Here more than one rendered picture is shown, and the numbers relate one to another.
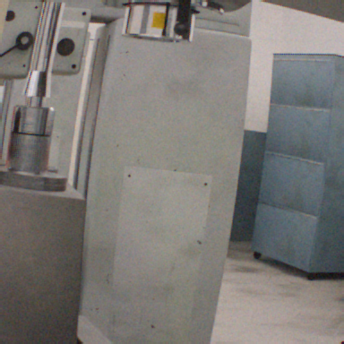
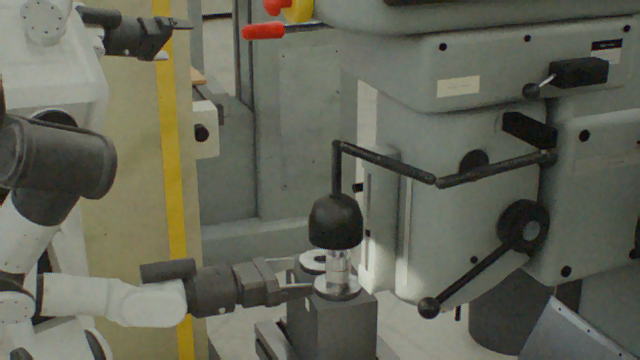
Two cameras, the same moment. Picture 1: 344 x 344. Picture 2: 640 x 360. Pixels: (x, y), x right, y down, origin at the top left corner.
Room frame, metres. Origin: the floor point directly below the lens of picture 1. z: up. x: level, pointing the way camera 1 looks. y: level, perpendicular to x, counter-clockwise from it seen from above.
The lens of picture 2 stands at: (-0.42, 0.30, 1.93)
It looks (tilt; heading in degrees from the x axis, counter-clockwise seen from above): 23 degrees down; 355
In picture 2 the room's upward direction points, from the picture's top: straight up
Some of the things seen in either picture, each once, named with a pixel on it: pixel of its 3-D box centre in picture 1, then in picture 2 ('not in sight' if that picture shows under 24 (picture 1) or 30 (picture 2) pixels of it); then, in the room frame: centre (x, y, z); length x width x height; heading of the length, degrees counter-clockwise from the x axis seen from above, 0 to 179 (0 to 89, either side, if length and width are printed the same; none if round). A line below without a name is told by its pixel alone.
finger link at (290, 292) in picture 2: not in sight; (296, 293); (0.83, 0.22, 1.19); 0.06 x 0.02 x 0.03; 105
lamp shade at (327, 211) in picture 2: not in sight; (335, 216); (0.53, 0.19, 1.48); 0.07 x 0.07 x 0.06
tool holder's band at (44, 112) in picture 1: (33, 111); (338, 254); (0.91, 0.14, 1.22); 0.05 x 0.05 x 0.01
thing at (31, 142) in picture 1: (29, 143); (338, 270); (0.91, 0.14, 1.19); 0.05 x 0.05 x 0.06
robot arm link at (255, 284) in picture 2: not in sight; (239, 287); (0.86, 0.33, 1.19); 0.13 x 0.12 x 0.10; 15
